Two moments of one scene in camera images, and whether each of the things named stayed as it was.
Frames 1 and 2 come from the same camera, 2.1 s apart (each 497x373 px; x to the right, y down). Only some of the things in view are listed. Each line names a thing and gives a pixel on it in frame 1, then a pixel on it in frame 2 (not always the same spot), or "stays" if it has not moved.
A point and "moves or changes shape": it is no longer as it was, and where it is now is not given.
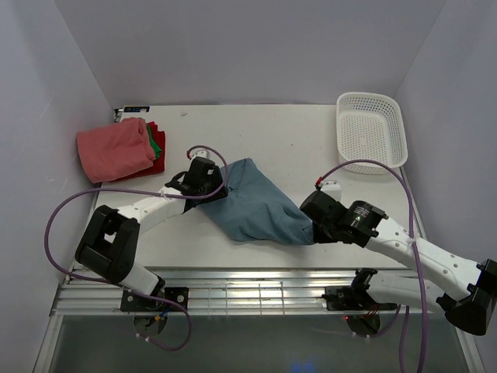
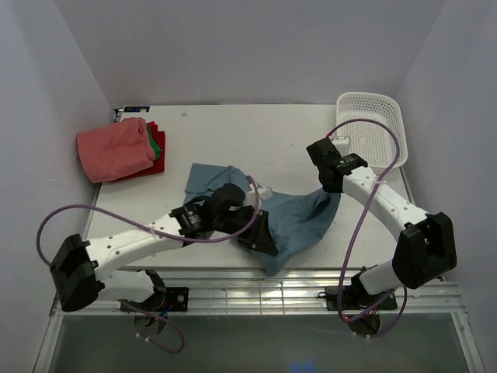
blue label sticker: (135, 109) stays
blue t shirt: (253, 210) moves or changes shape
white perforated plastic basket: (370, 126) stays
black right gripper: (319, 238) to (333, 189)
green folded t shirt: (157, 150) stays
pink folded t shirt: (115, 150) stays
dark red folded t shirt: (159, 162) stays
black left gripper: (217, 179) to (258, 237)
